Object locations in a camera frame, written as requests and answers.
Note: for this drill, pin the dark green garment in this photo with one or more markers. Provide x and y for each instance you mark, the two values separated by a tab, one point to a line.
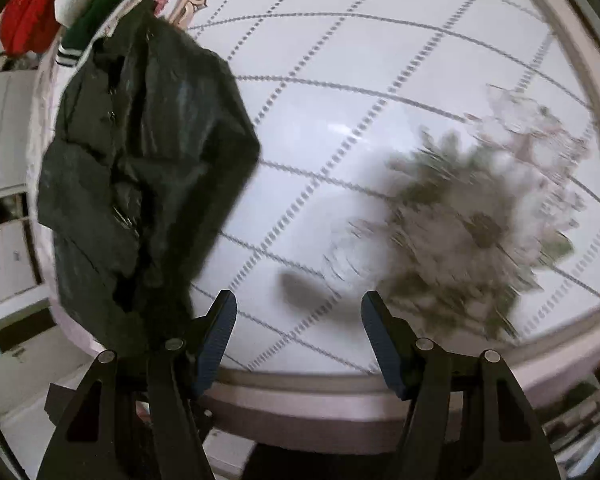
145	160

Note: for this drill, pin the white floral quilted bedspread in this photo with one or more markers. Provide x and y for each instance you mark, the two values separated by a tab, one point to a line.
380	125

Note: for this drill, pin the green and white garment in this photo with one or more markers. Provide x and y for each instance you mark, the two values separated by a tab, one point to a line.
92	7

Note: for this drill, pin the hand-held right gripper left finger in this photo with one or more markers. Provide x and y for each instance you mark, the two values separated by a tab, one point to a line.
215	345

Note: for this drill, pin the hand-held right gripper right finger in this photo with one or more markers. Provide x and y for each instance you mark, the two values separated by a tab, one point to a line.
385	345

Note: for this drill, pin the red garment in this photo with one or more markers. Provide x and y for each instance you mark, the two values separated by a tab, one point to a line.
32	7

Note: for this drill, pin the white cabinet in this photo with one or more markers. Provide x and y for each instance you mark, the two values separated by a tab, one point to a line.
5	170

